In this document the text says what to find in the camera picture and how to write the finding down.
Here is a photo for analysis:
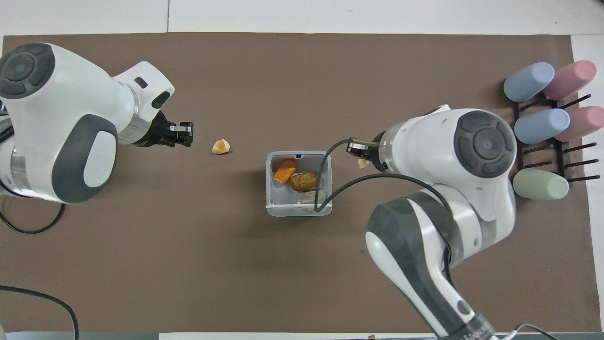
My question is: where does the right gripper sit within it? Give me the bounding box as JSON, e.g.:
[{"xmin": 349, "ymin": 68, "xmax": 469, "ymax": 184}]
[{"xmin": 347, "ymin": 133, "xmax": 389, "ymax": 172}]

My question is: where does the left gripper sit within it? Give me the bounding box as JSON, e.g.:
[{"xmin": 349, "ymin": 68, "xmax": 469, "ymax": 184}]
[{"xmin": 136, "ymin": 110, "xmax": 177, "ymax": 148}]

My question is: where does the grey plastic bin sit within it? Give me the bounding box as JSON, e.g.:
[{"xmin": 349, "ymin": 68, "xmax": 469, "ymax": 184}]
[{"xmin": 265, "ymin": 150, "xmax": 334, "ymax": 217}]

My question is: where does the brown lumpy trash piece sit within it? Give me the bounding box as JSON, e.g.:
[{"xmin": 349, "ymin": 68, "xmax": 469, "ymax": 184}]
[{"xmin": 290, "ymin": 171, "xmax": 319, "ymax": 192}]

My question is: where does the orange trash piece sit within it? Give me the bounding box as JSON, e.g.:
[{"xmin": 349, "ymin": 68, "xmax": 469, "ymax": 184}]
[{"xmin": 272, "ymin": 159, "xmax": 298, "ymax": 186}]

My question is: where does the blue cup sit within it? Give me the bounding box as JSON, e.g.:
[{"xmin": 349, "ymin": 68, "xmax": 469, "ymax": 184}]
[
  {"xmin": 503, "ymin": 61, "xmax": 555, "ymax": 103},
  {"xmin": 514, "ymin": 108, "xmax": 571, "ymax": 145}
]

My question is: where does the green cup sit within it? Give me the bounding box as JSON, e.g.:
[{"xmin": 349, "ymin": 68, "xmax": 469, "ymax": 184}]
[{"xmin": 512, "ymin": 168, "xmax": 570, "ymax": 201}]

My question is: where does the dark brown cup rack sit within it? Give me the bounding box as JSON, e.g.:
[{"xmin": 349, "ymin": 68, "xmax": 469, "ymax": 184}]
[{"xmin": 513, "ymin": 93, "xmax": 601, "ymax": 186}]

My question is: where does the pink cup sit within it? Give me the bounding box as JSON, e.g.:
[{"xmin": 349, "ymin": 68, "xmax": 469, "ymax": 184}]
[
  {"xmin": 543, "ymin": 59, "xmax": 598, "ymax": 101},
  {"xmin": 554, "ymin": 105, "xmax": 604, "ymax": 143}
]

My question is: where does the black cable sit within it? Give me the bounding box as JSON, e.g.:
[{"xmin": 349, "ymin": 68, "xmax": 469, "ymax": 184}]
[
  {"xmin": 0, "ymin": 202, "xmax": 67, "ymax": 235},
  {"xmin": 499, "ymin": 323, "xmax": 558, "ymax": 340},
  {"xmin": 0, "ymin": 285, "xmax": 79, "ymax": 340},
  {"xmin": 315, "ymin": 137, "xmax": 453, "ymax": 271}
]

